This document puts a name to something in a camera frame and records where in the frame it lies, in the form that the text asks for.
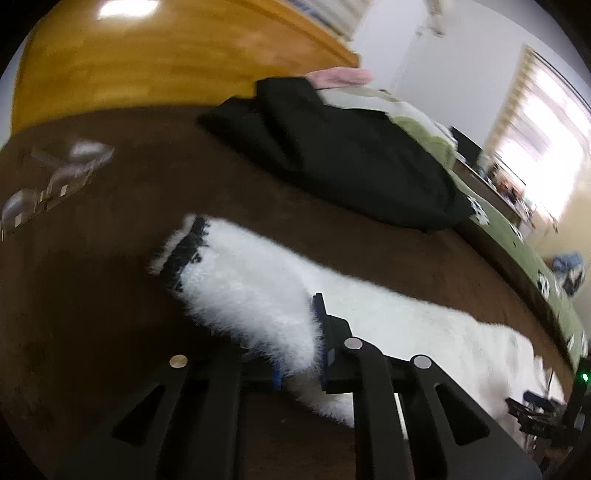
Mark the green panda print blanket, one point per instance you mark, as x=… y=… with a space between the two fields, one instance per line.
x=521 y=249

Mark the pink cloth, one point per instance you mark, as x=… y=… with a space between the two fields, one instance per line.
x=339 y=76

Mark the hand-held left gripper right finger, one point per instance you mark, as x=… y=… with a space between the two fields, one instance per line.
x=328 y=364

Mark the pile of blue clothes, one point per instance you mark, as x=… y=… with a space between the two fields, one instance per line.
x=570 y=270

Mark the clear plastic packaging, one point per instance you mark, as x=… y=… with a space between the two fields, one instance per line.
x=60 y=180

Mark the wooden headboard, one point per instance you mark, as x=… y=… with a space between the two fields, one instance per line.
x=161 y=60

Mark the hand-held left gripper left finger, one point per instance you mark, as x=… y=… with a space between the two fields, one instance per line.
x=277 y=377

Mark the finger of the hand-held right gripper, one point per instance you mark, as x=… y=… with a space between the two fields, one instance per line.
x=538 y=408

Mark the black garment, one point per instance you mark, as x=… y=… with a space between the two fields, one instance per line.
x=351 y=157

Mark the cluttered desk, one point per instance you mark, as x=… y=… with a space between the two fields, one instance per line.
x=498 y=180

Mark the window blind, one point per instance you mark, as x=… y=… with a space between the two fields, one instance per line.
x=540 y=138
x=344 y=16

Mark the white fluffy garment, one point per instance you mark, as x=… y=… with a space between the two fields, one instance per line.
x=258 y=295

